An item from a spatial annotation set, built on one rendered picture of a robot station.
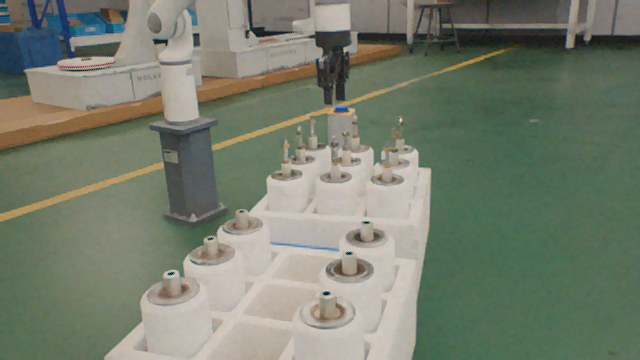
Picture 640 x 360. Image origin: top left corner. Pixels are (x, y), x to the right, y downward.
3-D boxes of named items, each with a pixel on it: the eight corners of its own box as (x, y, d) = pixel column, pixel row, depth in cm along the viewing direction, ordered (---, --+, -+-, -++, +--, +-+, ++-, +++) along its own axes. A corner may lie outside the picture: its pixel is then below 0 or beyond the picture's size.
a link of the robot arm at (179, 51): (169, 3, 159) (177, 64, 165) (143, 5, 151) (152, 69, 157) (192, 3, 154) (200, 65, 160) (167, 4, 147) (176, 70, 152)
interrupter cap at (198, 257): (180, 265, 89) (179, 261, 89) (203, 244, 96) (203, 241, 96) (222, 270, 87) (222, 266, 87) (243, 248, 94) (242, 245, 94)
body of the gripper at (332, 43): (342, 27, 109) (343, 75, 112) (356, 24, 116) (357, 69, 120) (307, 28, 112) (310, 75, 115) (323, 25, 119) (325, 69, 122)
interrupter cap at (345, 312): (291, 326, 72) (291, 322, 72) (309, 296, 79) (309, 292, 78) (347, 335, 70) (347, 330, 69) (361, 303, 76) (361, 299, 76)
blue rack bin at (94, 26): (47, 36, 579) (43, 15, 572) (81, 33, 608) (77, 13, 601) (75, 37, 552) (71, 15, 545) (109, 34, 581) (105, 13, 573)
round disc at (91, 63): (47, 70, 314) (45, 60, 312) (96, 63, 337) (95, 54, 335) (78, 73, 297) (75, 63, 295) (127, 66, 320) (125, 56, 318)
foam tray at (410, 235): (253, 283, 132) (246, 214, 126) (299, 218, 167) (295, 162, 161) (417, 299, 122) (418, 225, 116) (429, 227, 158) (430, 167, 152)
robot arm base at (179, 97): (161, 123, 163) (152, 64, 157) (185, 116, 170) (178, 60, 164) (181, 126, 158) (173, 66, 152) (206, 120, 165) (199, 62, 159)
